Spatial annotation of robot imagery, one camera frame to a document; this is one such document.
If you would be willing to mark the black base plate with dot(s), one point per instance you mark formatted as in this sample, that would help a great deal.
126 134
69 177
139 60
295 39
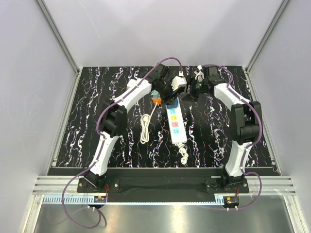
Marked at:
166 183

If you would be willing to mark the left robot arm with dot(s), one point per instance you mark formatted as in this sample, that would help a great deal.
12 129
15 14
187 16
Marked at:
112 122

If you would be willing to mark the orange power strip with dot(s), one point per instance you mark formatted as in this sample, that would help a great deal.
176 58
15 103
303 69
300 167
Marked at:
157 100

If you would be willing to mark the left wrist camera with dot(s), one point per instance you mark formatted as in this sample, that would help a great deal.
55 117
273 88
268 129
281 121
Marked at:
178 82

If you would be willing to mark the slotted cable duct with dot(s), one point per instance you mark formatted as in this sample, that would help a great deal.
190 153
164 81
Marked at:
113 200

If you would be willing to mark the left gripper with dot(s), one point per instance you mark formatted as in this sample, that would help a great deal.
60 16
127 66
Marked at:
169 98

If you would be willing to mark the blue cube adapter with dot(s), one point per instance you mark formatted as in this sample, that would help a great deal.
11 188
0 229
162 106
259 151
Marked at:
171 99

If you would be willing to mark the white power strip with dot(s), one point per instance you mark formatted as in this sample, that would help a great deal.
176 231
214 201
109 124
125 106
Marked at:
176 123

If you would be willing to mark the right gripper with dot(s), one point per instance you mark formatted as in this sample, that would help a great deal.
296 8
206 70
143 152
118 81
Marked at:
188 97

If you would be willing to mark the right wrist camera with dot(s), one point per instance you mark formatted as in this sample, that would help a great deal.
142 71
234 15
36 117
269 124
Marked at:
199 74

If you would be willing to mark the teal USB charger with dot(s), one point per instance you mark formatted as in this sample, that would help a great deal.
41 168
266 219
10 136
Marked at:
155 93

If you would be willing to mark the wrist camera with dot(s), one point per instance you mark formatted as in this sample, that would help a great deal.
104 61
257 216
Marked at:
178 82
199 74

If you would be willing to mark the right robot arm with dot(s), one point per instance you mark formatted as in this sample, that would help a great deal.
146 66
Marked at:
245 124

